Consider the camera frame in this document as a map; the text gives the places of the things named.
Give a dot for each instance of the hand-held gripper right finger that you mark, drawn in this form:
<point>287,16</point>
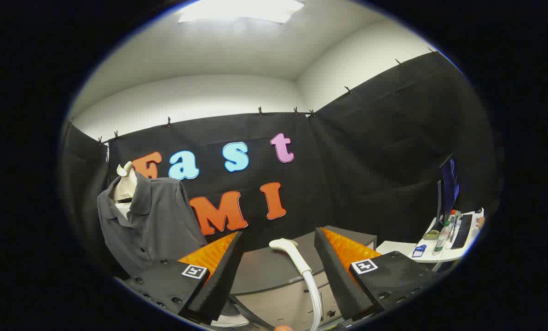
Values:
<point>338,276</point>

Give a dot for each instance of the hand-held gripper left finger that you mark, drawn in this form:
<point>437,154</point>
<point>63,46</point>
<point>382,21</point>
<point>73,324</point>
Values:
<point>223,276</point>

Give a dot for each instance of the white garment steamer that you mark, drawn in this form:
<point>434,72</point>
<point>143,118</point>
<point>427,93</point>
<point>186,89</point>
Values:
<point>297,257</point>

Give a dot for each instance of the grey button shirt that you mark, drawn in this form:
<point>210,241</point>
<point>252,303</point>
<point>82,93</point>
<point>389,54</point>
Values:
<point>158,220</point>

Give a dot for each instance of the grey cabinet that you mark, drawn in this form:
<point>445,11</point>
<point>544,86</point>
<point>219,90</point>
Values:
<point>274,271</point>

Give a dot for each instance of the small blue box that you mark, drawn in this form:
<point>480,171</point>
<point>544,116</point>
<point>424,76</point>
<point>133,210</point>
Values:
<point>418,251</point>

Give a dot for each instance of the olive round object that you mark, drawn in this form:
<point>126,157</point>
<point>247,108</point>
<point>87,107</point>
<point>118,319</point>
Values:
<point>431,235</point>

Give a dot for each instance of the white desk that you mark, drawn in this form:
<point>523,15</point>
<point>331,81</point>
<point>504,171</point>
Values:
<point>444,255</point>

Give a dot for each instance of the clear plastic bottle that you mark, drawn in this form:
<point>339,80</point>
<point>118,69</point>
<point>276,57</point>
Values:
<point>441,239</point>

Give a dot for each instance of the black keyboard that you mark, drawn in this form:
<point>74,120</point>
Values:
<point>462,230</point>

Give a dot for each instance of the white mannequin torso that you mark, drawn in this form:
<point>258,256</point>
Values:
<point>126,184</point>

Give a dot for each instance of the computer monitor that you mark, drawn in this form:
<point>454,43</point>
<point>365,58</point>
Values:
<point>449,188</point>

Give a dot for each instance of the ceiling light panel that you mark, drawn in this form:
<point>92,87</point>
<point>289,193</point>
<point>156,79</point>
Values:
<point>241,10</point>

